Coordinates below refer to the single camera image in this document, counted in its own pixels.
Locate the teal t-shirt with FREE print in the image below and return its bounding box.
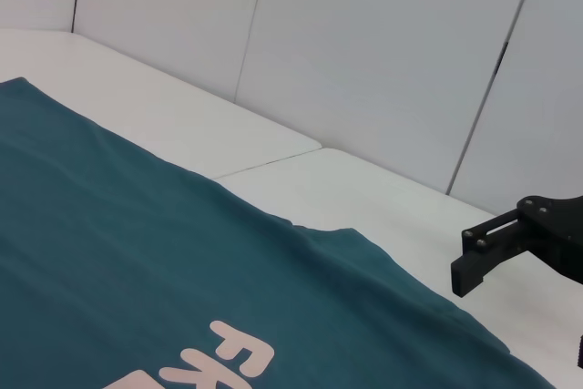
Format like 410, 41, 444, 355
0, 77, 559, 389

